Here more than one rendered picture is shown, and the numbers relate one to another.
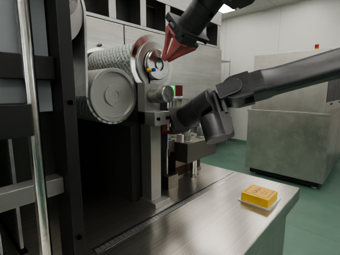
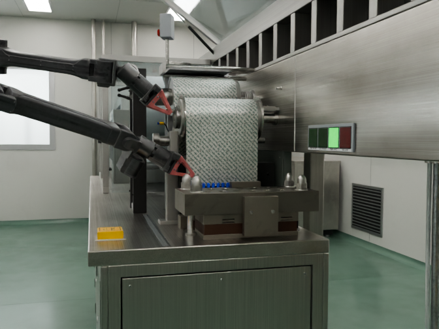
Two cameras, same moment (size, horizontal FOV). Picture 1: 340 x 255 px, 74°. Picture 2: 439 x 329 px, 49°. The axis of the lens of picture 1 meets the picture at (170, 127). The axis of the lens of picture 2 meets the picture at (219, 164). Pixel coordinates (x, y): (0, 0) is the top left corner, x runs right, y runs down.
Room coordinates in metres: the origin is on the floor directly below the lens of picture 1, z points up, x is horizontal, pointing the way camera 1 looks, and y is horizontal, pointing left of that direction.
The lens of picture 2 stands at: (1.56, -1.22, 1.18)
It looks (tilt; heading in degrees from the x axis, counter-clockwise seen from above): 3 degrees down; 123
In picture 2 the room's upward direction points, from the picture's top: straight up
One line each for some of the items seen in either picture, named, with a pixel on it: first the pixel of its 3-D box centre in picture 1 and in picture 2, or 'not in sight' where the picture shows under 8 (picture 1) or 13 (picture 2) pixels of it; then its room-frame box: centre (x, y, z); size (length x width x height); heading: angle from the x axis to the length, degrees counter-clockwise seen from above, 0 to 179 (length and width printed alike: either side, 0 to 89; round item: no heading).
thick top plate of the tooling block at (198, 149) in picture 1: (159, 139); (245, 199); (0.85, 0.04, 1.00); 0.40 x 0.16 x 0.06; 47
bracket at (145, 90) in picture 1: (154, 144); (167, 177); (0.55, 0.04, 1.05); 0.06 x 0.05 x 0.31; 47
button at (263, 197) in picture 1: (259, 195); (110, 233); (0.56, -0.24, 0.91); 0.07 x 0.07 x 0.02; 47
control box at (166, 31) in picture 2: not in sight; (165, 27); (0.22, 0.44, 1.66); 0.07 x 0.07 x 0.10; 26
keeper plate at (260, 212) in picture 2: not in sight; (260, 215); (0.93, -0.01, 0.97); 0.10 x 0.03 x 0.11; 47
